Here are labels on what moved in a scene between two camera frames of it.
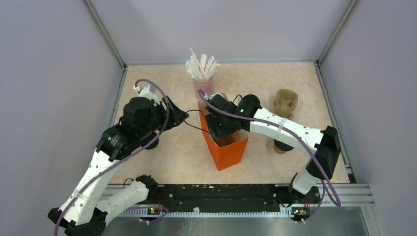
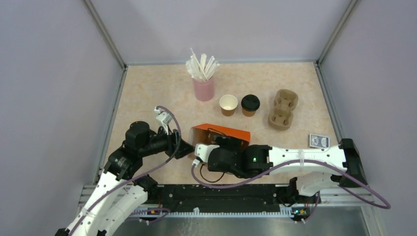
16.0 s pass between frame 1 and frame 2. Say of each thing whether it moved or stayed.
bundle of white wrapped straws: stayed
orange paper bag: moved
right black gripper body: moved
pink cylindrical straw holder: stayed
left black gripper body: moved
